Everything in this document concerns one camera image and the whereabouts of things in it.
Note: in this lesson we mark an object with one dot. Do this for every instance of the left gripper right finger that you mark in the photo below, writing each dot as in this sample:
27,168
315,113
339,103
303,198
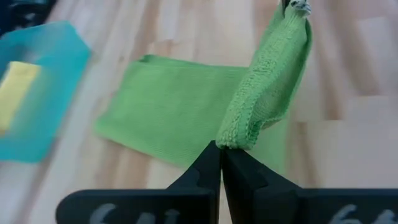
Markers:
248,186

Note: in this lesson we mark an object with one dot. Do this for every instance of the green microfiber towel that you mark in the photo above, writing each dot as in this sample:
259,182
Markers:
174,102

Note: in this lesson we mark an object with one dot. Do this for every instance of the teal plastic basket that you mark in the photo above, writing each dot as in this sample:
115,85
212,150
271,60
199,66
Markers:
56,93

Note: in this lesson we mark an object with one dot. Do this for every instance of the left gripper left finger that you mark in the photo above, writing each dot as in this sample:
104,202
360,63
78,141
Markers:
192,193

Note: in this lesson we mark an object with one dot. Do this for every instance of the yellow microfiber towel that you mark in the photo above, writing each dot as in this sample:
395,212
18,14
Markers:
15,90

